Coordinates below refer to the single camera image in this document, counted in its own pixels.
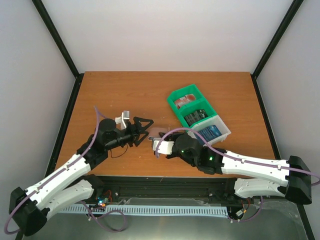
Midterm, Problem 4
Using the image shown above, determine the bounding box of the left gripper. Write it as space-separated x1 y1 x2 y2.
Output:
106 117 155 151

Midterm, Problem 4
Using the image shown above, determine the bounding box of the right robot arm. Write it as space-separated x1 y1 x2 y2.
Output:
164 132 312 205

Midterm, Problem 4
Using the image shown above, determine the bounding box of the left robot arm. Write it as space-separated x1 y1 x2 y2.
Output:
8 116 154 237

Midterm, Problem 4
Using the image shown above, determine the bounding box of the blue card stack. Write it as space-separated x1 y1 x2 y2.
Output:
193 124 223 145

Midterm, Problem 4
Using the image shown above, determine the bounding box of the white bin with blue cards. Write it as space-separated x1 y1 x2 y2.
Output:
191 115 231 145

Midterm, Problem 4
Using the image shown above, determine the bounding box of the black card stack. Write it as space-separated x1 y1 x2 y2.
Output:
184 109 208 127

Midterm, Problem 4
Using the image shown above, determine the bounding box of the green bin with red cards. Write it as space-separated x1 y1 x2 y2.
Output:
166 84 205 112

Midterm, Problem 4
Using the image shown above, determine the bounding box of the green bin with black cards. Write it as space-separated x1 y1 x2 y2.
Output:
176 99 217 128

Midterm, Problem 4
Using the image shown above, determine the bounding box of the red white card stack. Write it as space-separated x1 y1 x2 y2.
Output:
174 93 197 109

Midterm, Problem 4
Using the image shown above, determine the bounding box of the left electronics board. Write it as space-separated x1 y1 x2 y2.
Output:
97 190 113 207

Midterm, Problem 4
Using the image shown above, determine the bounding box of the right connector plug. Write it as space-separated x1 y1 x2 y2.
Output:
235 209 247 219

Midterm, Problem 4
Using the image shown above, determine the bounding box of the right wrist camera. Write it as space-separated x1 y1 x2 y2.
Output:
151 139 175 155

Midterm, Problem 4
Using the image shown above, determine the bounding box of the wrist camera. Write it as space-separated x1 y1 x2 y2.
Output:
114 110 130 130
151 139 175 155

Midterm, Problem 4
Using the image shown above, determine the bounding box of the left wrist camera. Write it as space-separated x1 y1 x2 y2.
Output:
114 110 130 130

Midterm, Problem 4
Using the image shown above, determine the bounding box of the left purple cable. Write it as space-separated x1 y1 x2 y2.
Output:
4 105 111 235

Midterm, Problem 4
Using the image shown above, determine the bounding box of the black aluminium frame rail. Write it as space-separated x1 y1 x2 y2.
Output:
32 174 301 208

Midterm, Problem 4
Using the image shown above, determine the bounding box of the light blue cable duct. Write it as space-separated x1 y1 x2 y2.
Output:
60 204 228 218

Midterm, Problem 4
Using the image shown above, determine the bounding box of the left black corner post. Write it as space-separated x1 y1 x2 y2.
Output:
32 0 83 79

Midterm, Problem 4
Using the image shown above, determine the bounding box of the black corner post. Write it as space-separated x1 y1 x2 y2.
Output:
32 0 83 79
251 0 305 78

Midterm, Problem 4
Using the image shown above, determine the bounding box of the right black corner post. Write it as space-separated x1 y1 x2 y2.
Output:
251 0 305 78

